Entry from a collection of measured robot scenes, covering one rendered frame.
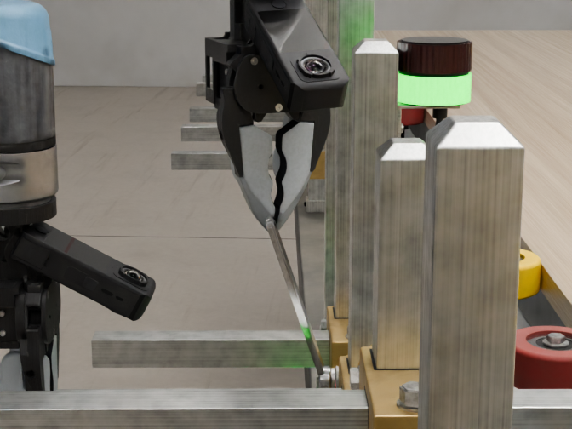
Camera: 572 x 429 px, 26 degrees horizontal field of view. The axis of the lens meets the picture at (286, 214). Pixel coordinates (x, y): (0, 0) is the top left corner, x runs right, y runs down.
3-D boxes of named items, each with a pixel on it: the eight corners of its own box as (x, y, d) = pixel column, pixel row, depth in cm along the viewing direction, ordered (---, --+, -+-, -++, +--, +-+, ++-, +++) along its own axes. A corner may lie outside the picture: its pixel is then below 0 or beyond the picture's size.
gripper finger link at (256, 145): (253, 216, 105) (252, 108, 102) (277, 233, 99) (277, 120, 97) (218, 220, 104) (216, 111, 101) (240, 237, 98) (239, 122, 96)
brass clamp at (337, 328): (325, 390, 123) (325, 341, 122) (320, 343, 136) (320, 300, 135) (386, 389, 123) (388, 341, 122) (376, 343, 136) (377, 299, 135)
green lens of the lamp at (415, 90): (399, 105, 97) (400, 77, 97) (392, 94, 103) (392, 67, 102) (476, 105, 97) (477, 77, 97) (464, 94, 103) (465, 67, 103)
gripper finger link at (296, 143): (288, 214, 106) (288, 106, 103) (313, 230, 100) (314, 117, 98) (253, 216, 105) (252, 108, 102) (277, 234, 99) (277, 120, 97)
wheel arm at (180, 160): (171, 174, 223) (170, 151, 222) (172, 170, 227) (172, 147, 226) (412, 174, 224) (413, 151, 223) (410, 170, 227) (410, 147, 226)
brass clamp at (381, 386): (362, 496, 71) (363, 415, 70) (348, 405, 84) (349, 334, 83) (468, 496, 71) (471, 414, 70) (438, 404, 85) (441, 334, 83)
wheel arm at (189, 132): (180, 145, 247) (180, 124, 246) (182, 142, 251) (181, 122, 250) (398, 145, 248) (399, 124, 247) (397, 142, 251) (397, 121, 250)
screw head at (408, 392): (397, 412, 71) (398, 392, 70) (394, 398, 73) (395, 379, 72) (434, 412, 71) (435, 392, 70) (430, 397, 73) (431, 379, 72)
